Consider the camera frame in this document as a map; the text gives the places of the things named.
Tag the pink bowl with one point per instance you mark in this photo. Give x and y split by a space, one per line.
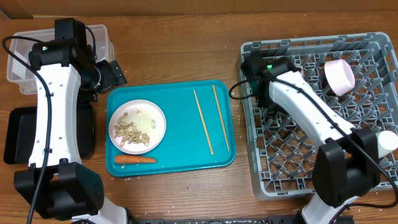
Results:
339 76

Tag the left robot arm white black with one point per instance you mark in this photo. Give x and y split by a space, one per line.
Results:
56 184

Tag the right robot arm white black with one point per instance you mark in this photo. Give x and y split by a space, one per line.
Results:
347 162

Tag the white cup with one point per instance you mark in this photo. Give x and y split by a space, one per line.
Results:
387 142

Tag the orange carrot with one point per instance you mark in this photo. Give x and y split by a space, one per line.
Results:
131 159

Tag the teal serving tray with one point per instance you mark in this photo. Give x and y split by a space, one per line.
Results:
184 146

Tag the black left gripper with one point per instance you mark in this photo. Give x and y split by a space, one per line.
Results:
112 76

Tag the wooden chopstick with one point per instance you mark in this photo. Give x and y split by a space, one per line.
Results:
221 117
203 123

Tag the grey dishwasher rack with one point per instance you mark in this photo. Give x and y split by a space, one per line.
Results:
281 156

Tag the clear plastic bin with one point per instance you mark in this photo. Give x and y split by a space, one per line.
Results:
18 74

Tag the black plastic tray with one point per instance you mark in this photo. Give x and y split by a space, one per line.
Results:
21 134

